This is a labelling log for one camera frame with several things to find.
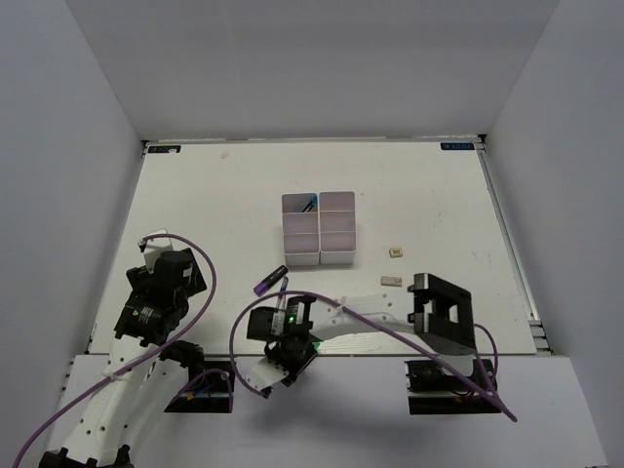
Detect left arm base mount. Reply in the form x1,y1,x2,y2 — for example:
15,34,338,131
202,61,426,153
165,357,235,414

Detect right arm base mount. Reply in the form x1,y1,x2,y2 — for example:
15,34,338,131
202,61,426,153
405,360,501,415

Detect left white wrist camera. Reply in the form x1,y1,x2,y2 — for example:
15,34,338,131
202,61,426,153
137,229,173,273

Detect black-handled scissors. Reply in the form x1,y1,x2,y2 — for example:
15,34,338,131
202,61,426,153
271,295,287,336

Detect purple cable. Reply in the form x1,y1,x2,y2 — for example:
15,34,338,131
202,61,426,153
229,291,519,423
14,232,233,464

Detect blue corner label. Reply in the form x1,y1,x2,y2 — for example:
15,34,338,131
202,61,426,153
440,141,475,151
147,145,181,154

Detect white compartment organizer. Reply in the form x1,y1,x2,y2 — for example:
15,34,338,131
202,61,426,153
281,193,320,267
318,191,357,265

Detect left blue corner label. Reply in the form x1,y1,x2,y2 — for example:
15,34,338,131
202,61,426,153
147,145,181,154

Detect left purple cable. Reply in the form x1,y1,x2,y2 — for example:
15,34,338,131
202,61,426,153
14,232,233,464

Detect blue ballpoint pen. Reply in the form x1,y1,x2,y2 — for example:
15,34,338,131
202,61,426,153
277,276,289,309

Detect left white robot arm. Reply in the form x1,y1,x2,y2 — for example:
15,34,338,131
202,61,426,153
39,248,207,467

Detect left white compartment organizer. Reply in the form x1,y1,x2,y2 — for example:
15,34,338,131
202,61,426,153
281,193,320,267

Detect right white compartment organizer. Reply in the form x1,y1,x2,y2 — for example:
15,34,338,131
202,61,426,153
318,191,357,265

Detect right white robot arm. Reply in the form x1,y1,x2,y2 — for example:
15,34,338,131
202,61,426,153
244,273,477,395

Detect right blue corner label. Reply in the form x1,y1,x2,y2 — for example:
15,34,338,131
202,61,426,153
440,141,475,151

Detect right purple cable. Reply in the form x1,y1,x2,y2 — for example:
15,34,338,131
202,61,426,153
229,291,519,423

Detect purple highlighter marker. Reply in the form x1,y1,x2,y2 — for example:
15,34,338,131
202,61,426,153
253,265,289,296

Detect grey dirty eraser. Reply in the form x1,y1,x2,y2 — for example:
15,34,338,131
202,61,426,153
380,276,403,288

